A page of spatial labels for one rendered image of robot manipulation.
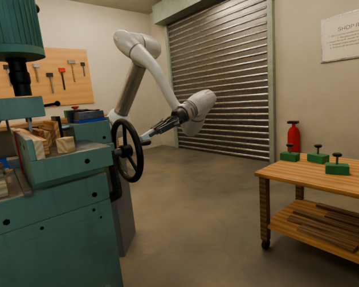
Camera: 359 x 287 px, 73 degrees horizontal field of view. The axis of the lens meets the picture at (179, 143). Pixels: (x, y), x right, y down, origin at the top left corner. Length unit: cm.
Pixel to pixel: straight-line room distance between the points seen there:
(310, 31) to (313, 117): 99
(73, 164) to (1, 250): 29
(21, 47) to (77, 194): 48
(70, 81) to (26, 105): 357
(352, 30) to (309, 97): 77
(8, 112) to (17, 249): 42
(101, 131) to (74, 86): 356
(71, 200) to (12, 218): 15
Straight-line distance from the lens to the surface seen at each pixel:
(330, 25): 330
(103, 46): 486
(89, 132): 97
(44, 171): 71
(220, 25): 407
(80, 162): 73
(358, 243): 168
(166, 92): 133
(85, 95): 456
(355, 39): 320
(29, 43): 94
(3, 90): 432
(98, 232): 89
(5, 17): 95
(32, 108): 96
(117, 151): 107
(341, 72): 322
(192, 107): 112
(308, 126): 337
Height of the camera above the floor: 103
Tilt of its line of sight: 11 degrees down
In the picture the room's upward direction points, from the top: 5 degrees counter-clockwise
